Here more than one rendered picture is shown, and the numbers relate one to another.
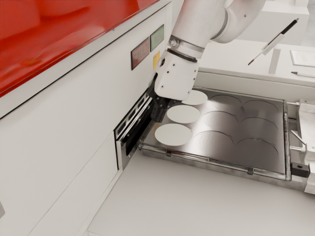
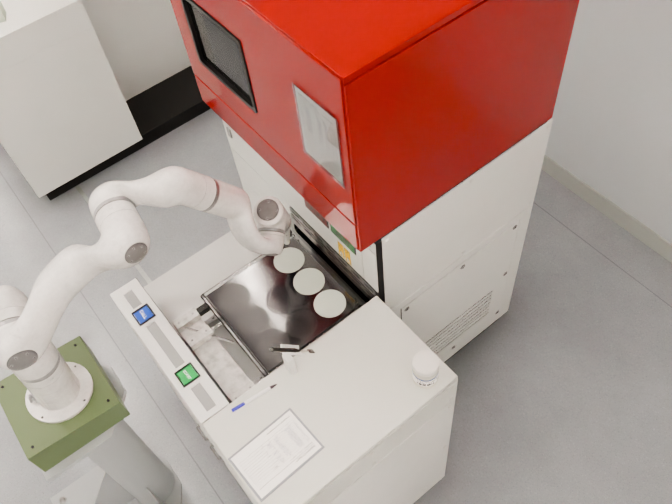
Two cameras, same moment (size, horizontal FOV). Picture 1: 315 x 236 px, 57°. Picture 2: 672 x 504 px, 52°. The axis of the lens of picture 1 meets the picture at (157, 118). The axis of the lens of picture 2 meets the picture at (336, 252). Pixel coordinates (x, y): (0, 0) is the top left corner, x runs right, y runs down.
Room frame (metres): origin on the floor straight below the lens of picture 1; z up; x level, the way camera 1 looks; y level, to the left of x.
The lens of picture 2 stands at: (1.57, -0.94, 2.72)
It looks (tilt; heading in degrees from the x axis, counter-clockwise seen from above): 55 degrees down; 130
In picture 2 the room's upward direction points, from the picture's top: 8 degrees counter-clockwise
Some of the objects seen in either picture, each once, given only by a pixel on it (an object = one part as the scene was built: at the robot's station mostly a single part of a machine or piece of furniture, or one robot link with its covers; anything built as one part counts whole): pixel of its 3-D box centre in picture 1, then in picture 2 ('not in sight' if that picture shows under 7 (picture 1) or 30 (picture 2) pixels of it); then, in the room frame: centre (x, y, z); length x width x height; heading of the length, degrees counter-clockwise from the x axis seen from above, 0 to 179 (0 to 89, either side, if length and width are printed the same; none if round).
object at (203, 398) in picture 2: not in sight; (172, 356); (0.51, -0.50, 0.89); 0.55 x 0.09 x 0.14; 161
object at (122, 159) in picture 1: (150, 111); (331, 261); (0.75, 0.02, 0.89); 0.44 x 0.02 x 0.10; 161
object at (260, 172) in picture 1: (209, 161); (248, 265); (0.52, -0.12, 0.90); 0.37 x 0.01 x 0.01; 71
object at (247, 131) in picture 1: (219, 121); (281, 300); (0.69, -0.18, 0.90); 0.34 x 0.34 x 0.01; 71
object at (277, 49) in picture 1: (271, 52); (293, 356); (0.89, -0.36, 1.03); 0.06 x 0.04 x 0.13; 71
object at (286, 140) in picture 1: (286, 133); (233, 334); (0.63, -0.35, 0.90); 0.38 x 0.01 x 0.01; 161
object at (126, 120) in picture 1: (147, 92); (330, 249); (0.75, 0.03, 0.96); 0.44 x 0.01 x 0.02; 161
